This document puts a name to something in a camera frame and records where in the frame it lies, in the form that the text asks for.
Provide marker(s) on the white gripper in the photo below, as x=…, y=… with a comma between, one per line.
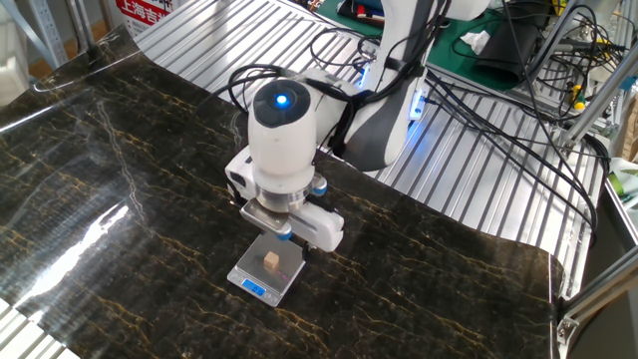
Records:
x=321, y=229

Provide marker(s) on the small wooden cube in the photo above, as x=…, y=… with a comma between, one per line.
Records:
x=271, y=261

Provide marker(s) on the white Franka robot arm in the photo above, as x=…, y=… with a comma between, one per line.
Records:
x=281, y=144

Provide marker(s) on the silver digital scale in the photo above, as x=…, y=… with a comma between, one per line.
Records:
x=249, y=266

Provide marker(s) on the white foam block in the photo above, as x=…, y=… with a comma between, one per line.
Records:
x=12, y=80

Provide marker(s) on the black marble pattern mat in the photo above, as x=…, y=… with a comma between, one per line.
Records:
x=399, y=279

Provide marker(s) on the black and red notebook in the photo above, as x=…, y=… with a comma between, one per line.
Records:
x=361, y=11

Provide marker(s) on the green cutting mat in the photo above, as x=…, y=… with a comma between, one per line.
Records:
x=443, y=50

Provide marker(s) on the red and white sign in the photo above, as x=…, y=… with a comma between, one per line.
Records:
x=144, y=12

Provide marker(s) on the white crumpled tissue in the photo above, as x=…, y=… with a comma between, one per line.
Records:
x=476, y=41

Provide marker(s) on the black pouch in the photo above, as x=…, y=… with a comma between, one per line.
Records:
x=508, y=50

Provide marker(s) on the grey metal pole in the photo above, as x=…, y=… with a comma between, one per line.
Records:
x=80, y=25

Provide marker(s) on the grey metal shelf upright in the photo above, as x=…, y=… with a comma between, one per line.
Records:
x=47, y=30

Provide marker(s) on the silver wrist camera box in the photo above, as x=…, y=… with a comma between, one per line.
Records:
x=264, y=219

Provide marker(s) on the aluminium frame bracket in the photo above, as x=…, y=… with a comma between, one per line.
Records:
x=598, y=294

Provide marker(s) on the aluminium frame post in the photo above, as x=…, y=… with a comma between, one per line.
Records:
x=598, y=105
x=553, y=42

